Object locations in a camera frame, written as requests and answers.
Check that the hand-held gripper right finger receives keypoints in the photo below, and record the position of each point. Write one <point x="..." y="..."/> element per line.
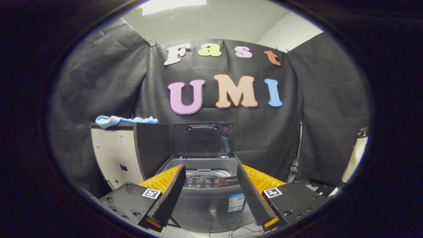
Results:
<point x="252" y="195"/>

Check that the light blue shirt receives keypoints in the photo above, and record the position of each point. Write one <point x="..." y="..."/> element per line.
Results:
<point x="112" y="120"/>

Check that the beige padded post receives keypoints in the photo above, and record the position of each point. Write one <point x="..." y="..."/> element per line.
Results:
<point x="355" y="158"/>

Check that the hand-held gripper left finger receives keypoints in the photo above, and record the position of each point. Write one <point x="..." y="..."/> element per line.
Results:
<point x="170" y="195"/>

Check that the grey washing machine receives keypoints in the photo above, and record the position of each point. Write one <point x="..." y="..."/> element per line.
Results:
<point x="208" y="205"/>

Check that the ceiling light panel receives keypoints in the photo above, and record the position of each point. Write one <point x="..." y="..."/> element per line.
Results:
<point x="172" y="5"/>

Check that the beige cabinet with dark top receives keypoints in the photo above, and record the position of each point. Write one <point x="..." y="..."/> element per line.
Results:
<point x="112" y="155"/>

